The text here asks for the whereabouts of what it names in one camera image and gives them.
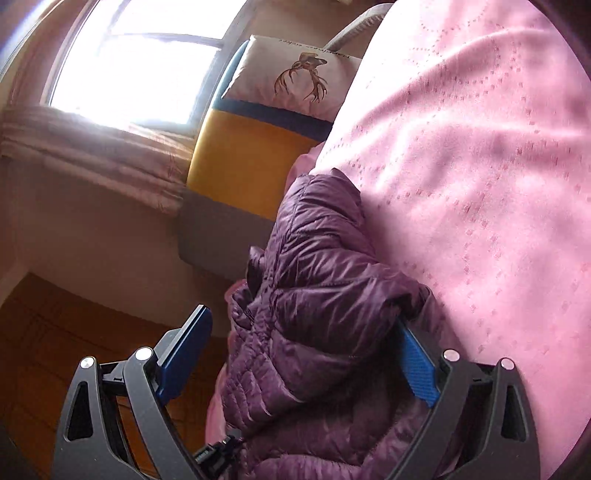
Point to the yellow blue grey headboard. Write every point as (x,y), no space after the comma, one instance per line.
(240,157)

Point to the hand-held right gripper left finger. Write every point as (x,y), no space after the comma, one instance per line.
(178,364)

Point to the white deer print pillow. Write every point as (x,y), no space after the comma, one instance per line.
(263,78)

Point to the grey curved bar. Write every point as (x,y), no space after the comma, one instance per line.
(344,30)

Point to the bright window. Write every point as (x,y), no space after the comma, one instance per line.
(134,60)

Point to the purple puffer jacket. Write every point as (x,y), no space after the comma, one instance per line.
(318,323)

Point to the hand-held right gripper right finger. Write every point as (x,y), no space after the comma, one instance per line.
(418,364)

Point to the pink striped cloth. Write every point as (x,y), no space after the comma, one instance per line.
(92,147)

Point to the pink bed sheet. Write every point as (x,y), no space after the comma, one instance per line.
(461,161)

